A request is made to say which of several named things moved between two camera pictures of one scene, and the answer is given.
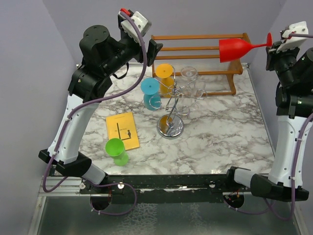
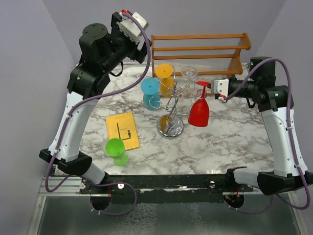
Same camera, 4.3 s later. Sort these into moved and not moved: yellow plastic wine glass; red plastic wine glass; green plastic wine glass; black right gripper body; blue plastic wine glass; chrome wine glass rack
Moved: red plastic wine glass; black right gripper body
Not moved: blue plastic wine glass; yellow plastic wine glass; green plastic wine glass; chrome wine glass rack
